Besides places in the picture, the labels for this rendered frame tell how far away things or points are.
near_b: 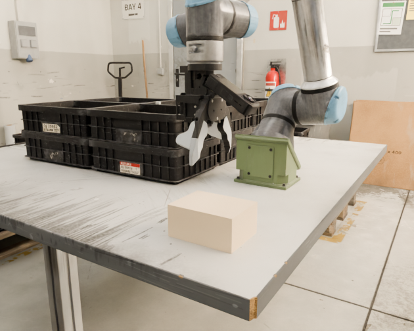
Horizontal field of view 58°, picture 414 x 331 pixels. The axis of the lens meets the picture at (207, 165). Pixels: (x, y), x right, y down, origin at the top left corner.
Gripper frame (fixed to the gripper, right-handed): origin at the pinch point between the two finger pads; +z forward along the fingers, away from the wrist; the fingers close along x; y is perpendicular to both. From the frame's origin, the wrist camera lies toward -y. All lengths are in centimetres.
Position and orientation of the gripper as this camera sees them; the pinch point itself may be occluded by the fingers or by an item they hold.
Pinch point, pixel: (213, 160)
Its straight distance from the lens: 80.3
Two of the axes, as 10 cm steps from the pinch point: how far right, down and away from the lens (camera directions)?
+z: 0.1, 9.7, 2.4
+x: -5.3, 2.0, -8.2
